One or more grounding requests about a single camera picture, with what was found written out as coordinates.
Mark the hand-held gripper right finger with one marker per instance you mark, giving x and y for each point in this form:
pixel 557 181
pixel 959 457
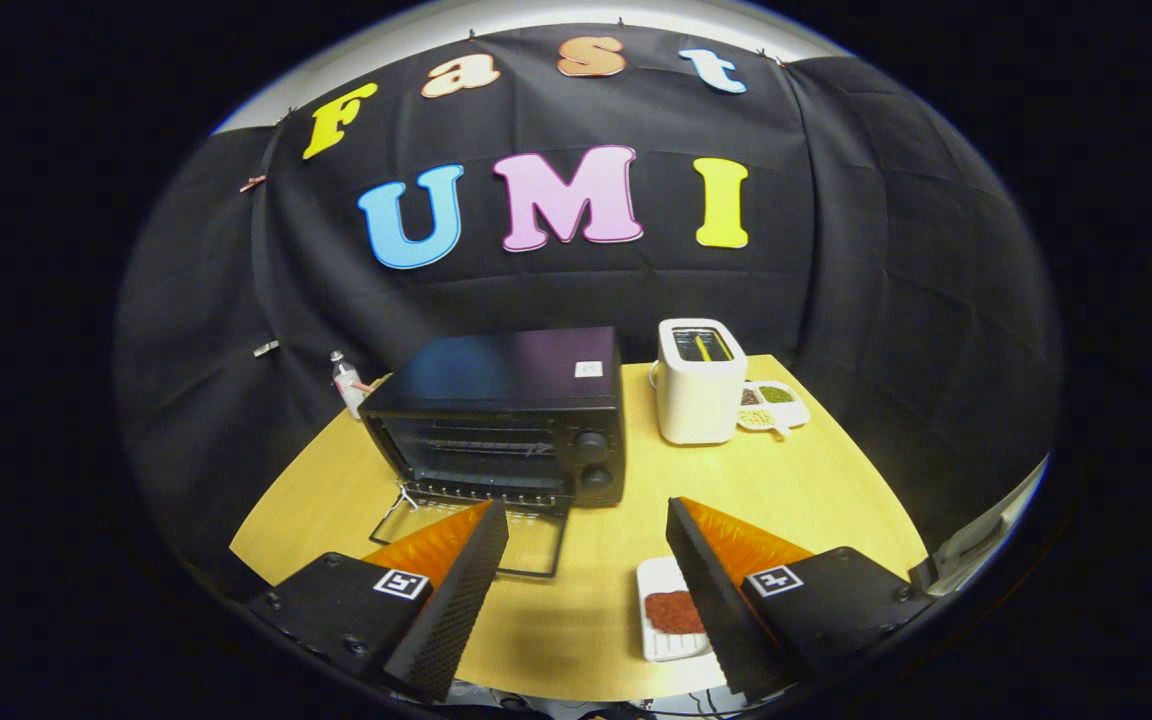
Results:
pixel 711 600

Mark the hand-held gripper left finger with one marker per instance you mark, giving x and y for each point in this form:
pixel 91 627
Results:
pixel 456 610

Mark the red meat piece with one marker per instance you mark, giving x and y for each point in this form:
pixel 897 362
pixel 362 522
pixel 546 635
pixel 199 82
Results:
pixel 671 612

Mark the black toaster oven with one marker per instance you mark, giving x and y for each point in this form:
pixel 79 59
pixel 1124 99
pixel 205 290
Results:
pixel 506 380

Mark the white pop-up toaster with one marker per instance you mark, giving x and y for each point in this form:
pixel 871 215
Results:
pixel 701 400

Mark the white rectangular plate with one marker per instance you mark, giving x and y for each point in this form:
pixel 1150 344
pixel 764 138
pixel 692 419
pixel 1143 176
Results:
pixel 661 575

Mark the white divided dish with beans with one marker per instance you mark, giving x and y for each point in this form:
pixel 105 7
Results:
pixel 774 405

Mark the clear plastic bottle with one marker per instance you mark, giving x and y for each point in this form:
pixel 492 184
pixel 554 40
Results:
pixel 347 390

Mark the metal cloth clip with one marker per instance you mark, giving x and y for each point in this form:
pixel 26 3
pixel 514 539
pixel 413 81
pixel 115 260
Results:
pixel 266 348

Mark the red cloth clip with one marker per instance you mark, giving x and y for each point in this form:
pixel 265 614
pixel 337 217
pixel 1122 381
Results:
pixel 253 183

